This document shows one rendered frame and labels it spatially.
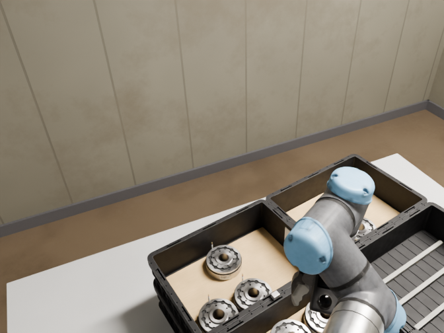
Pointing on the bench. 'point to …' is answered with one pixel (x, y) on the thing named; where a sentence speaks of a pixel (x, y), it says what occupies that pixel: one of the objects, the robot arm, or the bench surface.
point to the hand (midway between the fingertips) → (309, 307)
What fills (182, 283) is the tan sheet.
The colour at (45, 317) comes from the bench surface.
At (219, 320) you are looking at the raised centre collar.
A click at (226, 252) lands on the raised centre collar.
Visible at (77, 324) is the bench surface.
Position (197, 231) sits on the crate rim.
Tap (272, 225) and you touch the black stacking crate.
